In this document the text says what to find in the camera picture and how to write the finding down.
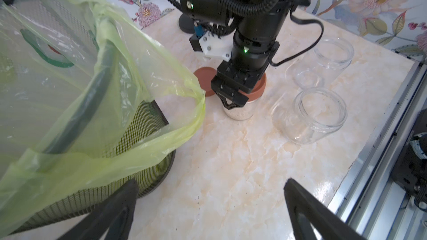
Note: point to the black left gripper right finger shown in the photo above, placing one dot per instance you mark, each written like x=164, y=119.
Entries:
x=308, y=215

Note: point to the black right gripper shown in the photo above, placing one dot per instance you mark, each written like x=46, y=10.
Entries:
x=230, y=81

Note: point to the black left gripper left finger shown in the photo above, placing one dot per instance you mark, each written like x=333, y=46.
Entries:
x=113, y=218

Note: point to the clear plastic rice jar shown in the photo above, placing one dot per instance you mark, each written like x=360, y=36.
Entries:
x=312, y=115

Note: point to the rice jar beige lid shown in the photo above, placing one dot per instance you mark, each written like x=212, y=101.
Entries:
x=320, y=66

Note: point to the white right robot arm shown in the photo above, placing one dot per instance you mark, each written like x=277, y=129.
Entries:
x=254, y=24

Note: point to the black mesh waste bin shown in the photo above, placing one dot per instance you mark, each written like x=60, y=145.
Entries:
x=126, y=160

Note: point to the green plastic bin liner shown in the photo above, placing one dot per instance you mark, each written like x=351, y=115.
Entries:
x=66, y=100

